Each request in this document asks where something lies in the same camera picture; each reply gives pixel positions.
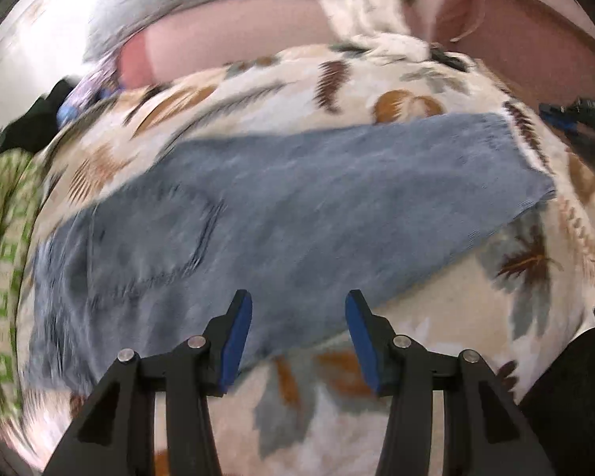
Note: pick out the blue plastic bag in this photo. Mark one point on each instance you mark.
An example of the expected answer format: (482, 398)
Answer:
(68, 111)

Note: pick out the blue denim pants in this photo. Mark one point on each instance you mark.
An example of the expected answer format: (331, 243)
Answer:
(302, 208)

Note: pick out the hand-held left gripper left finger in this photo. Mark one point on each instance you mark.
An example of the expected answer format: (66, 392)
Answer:
(235, 342)

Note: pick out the leaf print blanket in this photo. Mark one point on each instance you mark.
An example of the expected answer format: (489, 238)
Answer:
(456, 406)

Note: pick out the person's black trouser leg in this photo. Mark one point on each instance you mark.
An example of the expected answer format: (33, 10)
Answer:
(570, 406)

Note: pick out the white floral cloth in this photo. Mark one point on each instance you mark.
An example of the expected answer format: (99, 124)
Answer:
(372, 0)

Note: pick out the pink bolster cushion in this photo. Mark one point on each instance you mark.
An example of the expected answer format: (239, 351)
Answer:
(228, 29)

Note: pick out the green patterned quilt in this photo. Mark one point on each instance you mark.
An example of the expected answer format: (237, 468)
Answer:
(2, 258)

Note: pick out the black clothing pile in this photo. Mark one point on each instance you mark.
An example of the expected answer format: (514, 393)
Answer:
(29, 119)

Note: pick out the clear plastic bag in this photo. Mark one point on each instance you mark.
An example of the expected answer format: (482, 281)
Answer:
(99, 79)

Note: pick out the small dark cloth item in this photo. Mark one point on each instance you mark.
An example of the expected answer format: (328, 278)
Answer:
(448, 59)

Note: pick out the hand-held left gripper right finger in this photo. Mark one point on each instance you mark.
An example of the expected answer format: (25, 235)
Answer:
(364, 342)

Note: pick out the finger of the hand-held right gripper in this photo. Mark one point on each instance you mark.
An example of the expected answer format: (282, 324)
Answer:
(558, 115)

